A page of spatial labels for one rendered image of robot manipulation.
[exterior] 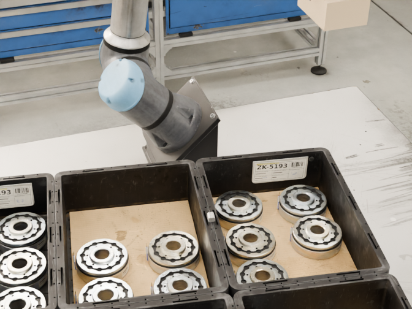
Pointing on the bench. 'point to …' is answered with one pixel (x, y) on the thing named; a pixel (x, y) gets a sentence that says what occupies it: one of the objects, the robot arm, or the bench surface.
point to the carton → (336, 13)
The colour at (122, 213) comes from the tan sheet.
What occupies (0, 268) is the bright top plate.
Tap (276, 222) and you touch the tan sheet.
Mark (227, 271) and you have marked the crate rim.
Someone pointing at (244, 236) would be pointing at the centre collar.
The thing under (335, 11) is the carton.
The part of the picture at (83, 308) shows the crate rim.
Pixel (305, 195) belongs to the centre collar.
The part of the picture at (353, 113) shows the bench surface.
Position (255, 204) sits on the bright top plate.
